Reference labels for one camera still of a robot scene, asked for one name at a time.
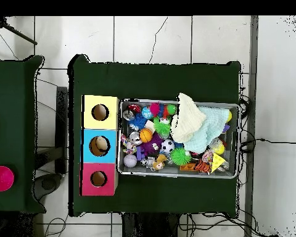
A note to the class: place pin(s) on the brown plush animal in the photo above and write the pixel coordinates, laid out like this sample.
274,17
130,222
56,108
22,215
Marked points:
159,163

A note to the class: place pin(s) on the cream waffle cloth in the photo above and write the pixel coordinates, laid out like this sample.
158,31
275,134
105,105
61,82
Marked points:
187,121

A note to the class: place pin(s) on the silver mesh bin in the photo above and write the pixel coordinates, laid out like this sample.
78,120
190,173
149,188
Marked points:
135,172

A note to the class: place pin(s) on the wooden box with three holes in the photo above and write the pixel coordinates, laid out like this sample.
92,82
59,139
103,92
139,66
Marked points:
108,153

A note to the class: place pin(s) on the orange basketball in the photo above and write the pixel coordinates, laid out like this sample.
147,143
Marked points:
146,135

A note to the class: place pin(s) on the green spiky monster with eyes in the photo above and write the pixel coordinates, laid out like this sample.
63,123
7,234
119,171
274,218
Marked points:
161,128

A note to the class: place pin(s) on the blue spiky ball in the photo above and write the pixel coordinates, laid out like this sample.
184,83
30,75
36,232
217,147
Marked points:
138,121

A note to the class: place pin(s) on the multicolour spiky caterpillar toy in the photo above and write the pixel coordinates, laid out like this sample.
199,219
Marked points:
155,108

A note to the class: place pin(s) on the small soccer ball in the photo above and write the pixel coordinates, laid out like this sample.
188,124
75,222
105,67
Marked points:
167,146

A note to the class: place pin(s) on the silver robot toy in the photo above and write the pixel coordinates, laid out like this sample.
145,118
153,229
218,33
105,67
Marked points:
148,161

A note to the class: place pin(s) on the white baseball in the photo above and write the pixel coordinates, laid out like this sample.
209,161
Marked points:
130,161

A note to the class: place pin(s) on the light blue waffle cloth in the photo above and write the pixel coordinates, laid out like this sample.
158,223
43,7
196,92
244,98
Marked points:
209,128

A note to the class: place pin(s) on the yellow cheese wedge toy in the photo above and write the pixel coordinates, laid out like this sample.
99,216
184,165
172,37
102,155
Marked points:
217,160

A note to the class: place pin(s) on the black upright panel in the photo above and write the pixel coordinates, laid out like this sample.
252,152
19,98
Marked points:
61,123

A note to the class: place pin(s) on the grey round base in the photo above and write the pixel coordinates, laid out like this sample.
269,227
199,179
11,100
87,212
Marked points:
48,184

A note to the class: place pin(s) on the dark green side tablecloth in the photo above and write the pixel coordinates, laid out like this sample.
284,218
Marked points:
12,98

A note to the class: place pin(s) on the pink bowl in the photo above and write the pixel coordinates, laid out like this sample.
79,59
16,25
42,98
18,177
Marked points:
1,179

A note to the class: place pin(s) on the black tripod leg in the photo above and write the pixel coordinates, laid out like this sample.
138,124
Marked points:
19,35

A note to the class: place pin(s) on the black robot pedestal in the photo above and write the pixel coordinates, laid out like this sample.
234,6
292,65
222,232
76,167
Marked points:
150,227

